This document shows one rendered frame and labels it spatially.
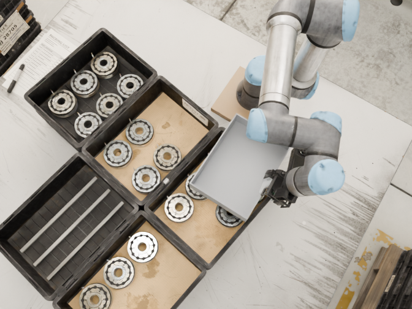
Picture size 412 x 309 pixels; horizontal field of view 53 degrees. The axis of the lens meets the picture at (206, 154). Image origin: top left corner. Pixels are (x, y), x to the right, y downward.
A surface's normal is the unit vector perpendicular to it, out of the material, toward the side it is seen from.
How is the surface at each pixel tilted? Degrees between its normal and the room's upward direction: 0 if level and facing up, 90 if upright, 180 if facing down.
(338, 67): 0
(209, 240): 0
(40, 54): 0
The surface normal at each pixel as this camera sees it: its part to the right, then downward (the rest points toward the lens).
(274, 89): -0.18, -0.47
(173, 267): 0.02, -0.30
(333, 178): 0.27, -0.15
